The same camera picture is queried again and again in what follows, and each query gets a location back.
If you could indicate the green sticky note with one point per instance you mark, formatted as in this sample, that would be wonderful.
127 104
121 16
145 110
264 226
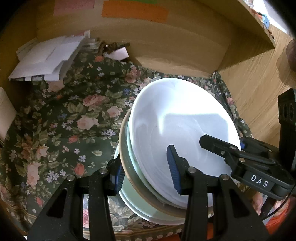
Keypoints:
148 1

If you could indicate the pink bowl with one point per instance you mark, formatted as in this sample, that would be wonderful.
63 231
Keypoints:
122 148

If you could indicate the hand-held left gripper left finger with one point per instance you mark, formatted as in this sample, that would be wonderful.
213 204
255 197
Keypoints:
116 178

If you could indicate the white bowl with black spots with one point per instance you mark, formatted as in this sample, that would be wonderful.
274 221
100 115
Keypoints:
185 111

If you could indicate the wooden shelf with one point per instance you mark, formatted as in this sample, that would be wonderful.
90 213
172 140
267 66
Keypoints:
254 30

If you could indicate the stack of white papers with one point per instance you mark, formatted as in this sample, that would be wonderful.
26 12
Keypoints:
46 55

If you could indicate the small white box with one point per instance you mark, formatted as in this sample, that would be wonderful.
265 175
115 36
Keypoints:
119 53

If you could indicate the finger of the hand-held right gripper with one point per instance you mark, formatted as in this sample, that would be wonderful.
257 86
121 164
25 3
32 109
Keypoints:
215 143
243 144

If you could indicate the pink sticky note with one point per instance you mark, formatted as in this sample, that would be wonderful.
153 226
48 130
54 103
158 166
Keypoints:
74 5

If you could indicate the orange sticky note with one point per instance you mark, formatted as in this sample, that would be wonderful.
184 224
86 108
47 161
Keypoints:
134 11

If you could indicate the person's right hand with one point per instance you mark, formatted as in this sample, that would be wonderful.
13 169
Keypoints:
257 204

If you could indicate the light green plate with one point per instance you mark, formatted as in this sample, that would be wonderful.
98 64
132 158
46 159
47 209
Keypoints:
138 208

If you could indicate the dark floral tablecloth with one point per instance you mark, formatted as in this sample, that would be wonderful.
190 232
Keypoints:
57 129

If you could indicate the blue box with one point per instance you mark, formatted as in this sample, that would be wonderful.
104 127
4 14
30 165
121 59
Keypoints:
265 20

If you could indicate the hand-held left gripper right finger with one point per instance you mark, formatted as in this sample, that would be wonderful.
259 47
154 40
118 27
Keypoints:
173 171

